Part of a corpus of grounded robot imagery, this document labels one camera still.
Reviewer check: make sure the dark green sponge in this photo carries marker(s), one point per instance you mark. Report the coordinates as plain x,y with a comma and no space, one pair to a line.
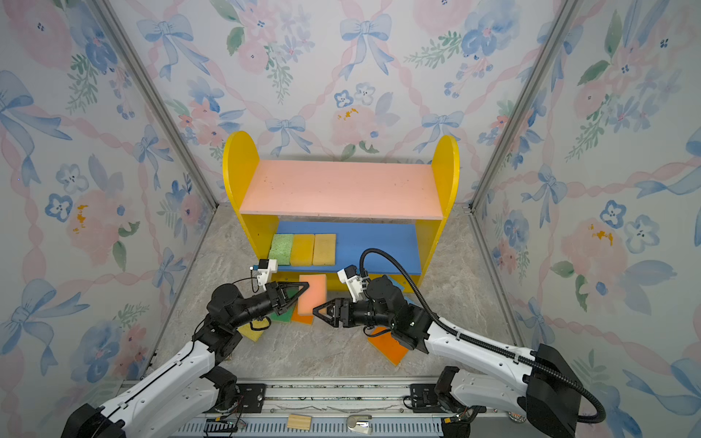
282,318

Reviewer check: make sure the pale yellow sponge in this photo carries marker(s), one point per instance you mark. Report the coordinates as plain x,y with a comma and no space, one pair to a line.
324,251

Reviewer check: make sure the orange sponge right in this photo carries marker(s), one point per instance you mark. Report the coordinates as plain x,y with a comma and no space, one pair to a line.
391,349

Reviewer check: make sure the orange sponge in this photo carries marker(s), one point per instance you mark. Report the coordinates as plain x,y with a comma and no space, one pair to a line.
391,349
302,319

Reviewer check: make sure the aluminium corner post right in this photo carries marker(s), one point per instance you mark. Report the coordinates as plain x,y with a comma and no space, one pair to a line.
560,27

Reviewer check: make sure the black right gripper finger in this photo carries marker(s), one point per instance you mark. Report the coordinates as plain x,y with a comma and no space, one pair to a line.
334,321
332,307

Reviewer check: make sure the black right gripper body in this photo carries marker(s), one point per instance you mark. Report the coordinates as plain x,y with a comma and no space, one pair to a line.
366,315

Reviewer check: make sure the aluminium corner post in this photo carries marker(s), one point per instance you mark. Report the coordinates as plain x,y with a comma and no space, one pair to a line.
105,14
560,27

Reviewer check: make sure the yellow pink blue wooden shelf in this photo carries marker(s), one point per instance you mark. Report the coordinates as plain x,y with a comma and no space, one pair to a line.
400,208

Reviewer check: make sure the aluminium corner post left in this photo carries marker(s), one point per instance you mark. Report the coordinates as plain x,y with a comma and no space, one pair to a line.
105,14

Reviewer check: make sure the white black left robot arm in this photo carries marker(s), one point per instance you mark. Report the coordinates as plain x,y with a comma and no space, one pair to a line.
193,381

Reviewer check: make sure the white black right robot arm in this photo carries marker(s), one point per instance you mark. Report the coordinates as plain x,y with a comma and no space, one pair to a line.
536,384

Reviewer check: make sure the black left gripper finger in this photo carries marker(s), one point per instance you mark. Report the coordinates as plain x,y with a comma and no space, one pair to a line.
281,307
289,290

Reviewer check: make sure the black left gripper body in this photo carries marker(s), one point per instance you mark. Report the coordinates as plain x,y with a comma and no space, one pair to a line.
259,307

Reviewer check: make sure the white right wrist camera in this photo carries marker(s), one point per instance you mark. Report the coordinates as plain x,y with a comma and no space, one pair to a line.
357,284

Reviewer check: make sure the pink salmon sponge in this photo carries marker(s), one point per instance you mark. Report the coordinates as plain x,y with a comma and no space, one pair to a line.
315,295

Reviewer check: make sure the yellow sponge under left arm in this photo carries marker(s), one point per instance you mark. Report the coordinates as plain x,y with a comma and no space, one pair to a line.
247,332

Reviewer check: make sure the orange sponge left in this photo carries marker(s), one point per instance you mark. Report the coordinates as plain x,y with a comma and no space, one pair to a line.
302,319

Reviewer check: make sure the bright yellow sponge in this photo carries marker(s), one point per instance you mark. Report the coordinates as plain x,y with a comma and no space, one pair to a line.
302,251

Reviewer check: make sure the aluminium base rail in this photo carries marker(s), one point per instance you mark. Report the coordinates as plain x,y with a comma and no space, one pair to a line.
399,406

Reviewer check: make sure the small wooden block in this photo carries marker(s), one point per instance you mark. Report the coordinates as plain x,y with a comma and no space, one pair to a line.
297,422

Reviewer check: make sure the light green sponge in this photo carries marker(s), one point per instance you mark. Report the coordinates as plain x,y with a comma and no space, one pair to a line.
281,248

